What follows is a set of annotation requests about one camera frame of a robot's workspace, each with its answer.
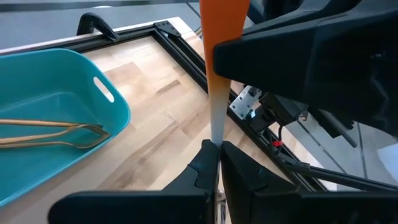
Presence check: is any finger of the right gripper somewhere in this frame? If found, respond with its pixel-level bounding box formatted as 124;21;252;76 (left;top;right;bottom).
213;23;318;100
245;0;361;35

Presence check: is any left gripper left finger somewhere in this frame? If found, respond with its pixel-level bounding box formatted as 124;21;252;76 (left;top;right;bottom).
161;139;220;193

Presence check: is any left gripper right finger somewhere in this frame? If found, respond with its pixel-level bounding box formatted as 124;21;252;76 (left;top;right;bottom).
221;141;301;224

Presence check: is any red-handled silver fork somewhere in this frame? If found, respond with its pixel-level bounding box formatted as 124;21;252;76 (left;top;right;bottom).
198;0;251;224

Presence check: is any white box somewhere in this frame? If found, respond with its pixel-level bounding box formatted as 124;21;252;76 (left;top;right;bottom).
376;142;398;187

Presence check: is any teal plastic bin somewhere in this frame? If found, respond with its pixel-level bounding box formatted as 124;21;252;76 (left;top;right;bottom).
0;48;132;208

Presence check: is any silver mounting bracket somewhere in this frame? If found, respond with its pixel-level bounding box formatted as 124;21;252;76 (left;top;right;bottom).
229;85;262;121

